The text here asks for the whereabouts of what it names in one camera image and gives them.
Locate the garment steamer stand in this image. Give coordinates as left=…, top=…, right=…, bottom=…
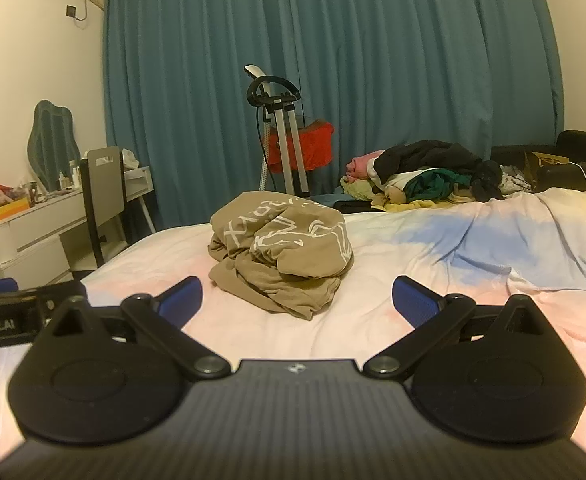
left=245, top=65, right=311, bottom=198

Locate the black sofa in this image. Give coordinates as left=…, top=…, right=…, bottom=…
left=333, top=130, right=586, bottom=213

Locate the white dresser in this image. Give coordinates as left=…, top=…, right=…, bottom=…
left=0, top=187, right=91, bottom=283

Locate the pastel crumpled duvet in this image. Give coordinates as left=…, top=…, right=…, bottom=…
left=448, top=187, right=586, bottom=293

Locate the orange storage box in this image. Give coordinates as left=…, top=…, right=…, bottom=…
left=0, top=195, right=31, bottom=223

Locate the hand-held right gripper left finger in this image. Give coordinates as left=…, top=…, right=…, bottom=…
left=48, top=276, right=231, bottom=378

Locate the white braided steamer hose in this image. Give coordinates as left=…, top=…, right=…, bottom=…
left=255, top=115, right=274, bottom=192

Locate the white side table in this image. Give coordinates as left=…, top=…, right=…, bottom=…
left=123, top=165, right=156, bottom=236

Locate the wavy-edged mirror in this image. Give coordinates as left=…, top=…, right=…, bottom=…
left=26, top=100, right=81, bottom=193

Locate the pastel bed sheet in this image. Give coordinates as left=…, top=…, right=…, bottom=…
left=0, top=205, right=586, bottom=453

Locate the grey and black chair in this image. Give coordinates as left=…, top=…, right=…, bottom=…
left=60, top=146, right=128, bottom=278

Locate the pile of mixed clothes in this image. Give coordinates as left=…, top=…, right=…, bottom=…
left=340, top=140, right=531, bottom=211

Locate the teal curtain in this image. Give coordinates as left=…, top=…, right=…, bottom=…
left=103, top=0, right=566, bottom=233

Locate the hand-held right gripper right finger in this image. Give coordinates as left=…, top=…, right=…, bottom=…
left=363, top=275, right=554, bottom=378

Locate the tan paper bag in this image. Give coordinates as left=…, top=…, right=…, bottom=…
left=524, top=151, right=570, bottom=188

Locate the red cloth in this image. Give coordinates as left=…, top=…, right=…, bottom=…
left=265, top=120, right=335, bottom=172

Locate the khaki printed t-shirt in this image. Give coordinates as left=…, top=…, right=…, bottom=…
left=209, top=191, right=355, bottom=321

